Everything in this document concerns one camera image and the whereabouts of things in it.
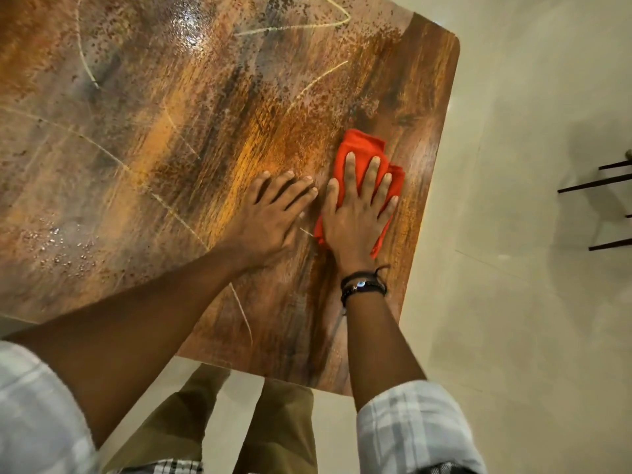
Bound person's right hand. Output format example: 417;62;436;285
319;151;400;279

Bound person's left forearm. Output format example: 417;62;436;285
5;246;248;448

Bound red cleaning cloth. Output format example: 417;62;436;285
313;128;406;260

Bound person's right forearm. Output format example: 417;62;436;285
345;290;427;413

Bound black cord bracelet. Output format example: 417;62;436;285
339;265;391;292

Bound black white plaid shirt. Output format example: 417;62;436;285
0;340;487;474

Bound wooden table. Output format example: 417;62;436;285
0;0;461;396

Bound black metal leg chair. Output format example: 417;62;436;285
558;160;632;251

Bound khaki trousers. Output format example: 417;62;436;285
101;363;319;474

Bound person's left hand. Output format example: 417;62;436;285
216;170;319;273

